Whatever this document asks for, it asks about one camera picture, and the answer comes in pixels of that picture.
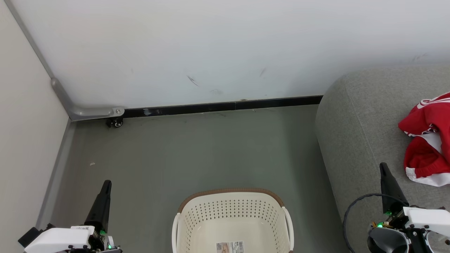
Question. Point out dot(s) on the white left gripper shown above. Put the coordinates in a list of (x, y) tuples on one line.
[(59, 240)]

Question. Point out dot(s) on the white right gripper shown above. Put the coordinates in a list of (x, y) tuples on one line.
[(429, 221)]

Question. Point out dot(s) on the red white basketball jersey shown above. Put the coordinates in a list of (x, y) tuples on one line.
[(422, 119)]

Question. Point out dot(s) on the cream perforated laundry basket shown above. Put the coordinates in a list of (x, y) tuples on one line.
[(232, 214)]

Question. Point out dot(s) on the grey fabric sofa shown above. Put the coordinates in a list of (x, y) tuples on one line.
[(362, 133)]

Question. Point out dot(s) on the small black caster wheel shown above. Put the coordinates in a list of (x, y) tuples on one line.
[(116, 122)]

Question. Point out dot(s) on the white barcode label sticker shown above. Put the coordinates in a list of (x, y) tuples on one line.
[(230, 247)]

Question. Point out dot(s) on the dark grey right wrist camera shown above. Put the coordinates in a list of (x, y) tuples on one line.
[(386, 244)]

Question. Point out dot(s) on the grey partition floor rail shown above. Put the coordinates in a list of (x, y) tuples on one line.
[(54, 175)]

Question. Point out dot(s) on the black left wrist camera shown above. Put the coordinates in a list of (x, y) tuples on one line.
[(30, 237)]

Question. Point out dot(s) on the black wall baseboard strip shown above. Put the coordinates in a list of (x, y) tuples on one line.
[(211, 106)]

